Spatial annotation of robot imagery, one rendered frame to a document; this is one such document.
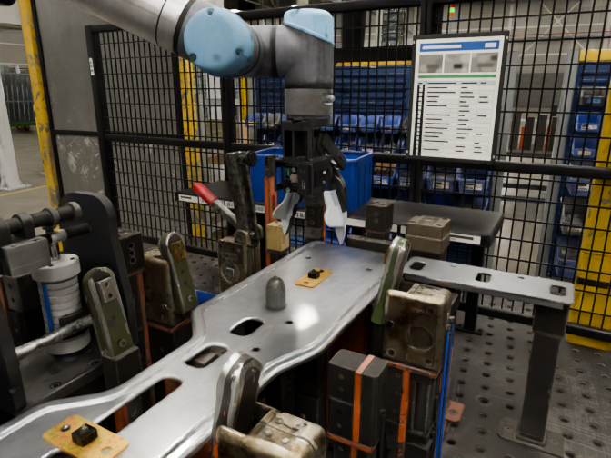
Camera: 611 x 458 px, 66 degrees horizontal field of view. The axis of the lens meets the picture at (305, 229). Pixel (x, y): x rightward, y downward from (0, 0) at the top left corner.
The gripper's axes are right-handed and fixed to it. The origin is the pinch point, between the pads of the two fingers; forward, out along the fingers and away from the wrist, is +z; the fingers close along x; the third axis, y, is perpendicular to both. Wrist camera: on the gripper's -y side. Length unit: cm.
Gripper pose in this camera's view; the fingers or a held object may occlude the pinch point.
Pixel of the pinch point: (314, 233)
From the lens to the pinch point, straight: 82.0
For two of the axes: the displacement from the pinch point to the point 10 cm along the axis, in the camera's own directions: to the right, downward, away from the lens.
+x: 8.7, 1.4, -4.6
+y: -4.8, 2.6, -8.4
